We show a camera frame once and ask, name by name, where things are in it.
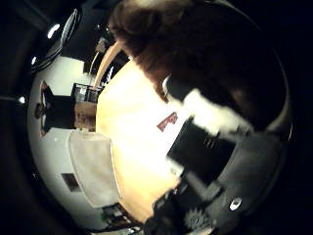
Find brown plush toy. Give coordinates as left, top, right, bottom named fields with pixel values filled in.
left=109, top=0, right=291, bottom=132

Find brown cardboard box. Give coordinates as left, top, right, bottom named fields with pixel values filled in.
left=73, top=101, right=98, bottom=131

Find person in dark clothes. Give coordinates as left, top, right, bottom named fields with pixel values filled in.
left=33, top=81, right=76, bottom=136

